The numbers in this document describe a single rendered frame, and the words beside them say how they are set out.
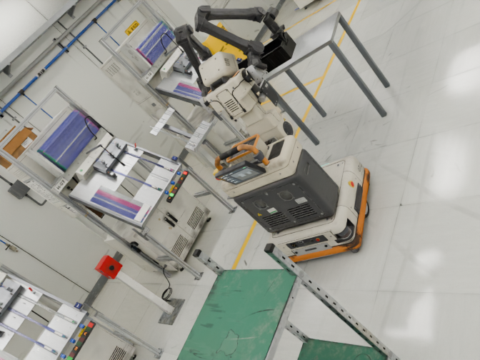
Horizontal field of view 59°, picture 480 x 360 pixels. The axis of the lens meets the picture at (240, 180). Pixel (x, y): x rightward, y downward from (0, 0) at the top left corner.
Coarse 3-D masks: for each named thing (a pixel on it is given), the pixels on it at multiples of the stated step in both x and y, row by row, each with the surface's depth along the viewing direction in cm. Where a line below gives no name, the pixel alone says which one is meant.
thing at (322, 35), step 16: (336, 16) 330; (320, 32) 332; (352, 32) 342; (304, 48) 333; (320, 48) 314; (336, 48) 311; (288, 64) 334; (384, 80) 364; (368, 96) 333; (288, 112) 367; (320, 112) 408; (384, 112) 340; (304, 128) 375
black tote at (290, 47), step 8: (288, 40) 275; (264, 48) 290; (272, 48) 288; (280, 48) 267; (288, 48) 271; (264, 56) 275; (272, 56) 274; (280, 56) 272; (288, 56) 270; (240, 64) 305; (272, 64) 278; (280, 64) 276
